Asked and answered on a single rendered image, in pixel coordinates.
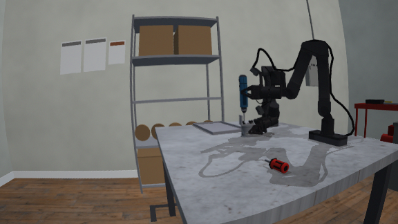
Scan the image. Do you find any dark blue electric screwdriver barrel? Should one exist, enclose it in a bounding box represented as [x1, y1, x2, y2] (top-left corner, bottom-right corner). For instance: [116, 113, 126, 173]
[238, 75, 248, 115]

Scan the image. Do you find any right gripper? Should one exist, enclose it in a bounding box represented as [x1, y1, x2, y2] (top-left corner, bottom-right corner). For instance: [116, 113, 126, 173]
[248, 107, 272, 135]

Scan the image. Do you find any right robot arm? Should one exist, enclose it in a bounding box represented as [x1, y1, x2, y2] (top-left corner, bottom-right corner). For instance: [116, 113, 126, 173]
[255, 66, 280, 126]

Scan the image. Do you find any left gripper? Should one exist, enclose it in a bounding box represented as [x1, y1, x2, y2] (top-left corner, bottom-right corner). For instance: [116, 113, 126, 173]
[240, 68, 271, 100]

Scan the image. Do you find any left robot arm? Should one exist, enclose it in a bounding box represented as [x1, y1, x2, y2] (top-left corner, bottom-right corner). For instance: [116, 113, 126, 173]
[269, 41, 348, 140]

